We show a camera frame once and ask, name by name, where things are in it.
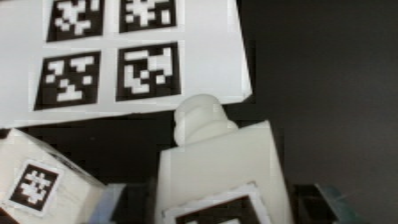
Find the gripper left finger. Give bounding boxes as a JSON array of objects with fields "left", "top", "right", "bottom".
[{"left": 87, "top": 182, "right": 152, "bottom": 224}]

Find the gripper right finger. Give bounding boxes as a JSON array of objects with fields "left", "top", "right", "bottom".
[{"left": 291, "top": 184, "right": 358, "bottom": 224}]

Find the white stool leg large tag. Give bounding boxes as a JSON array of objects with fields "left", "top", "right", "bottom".
[{"left": 0, "top": 129, "right": 104, "bottom": 224}]

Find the white paper with tags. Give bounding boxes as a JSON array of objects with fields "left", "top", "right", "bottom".
[{"left": 0, "top": 0, "right": 252, "bottom": 129}]

